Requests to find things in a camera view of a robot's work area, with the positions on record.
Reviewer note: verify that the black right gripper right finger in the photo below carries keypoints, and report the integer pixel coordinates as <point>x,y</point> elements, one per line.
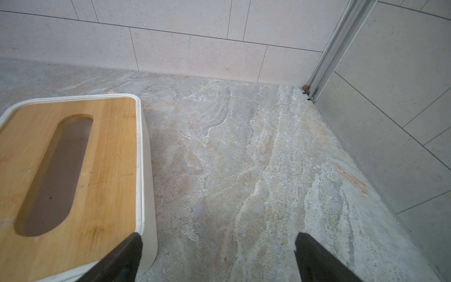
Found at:
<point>317,264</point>

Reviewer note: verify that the aluminium corner post right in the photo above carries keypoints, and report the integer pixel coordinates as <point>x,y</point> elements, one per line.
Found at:
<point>354,16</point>

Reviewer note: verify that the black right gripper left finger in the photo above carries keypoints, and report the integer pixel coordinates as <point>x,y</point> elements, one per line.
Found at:
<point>120,265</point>

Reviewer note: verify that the bamboo lid tissue box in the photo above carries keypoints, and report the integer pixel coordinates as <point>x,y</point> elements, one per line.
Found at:
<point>76,181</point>

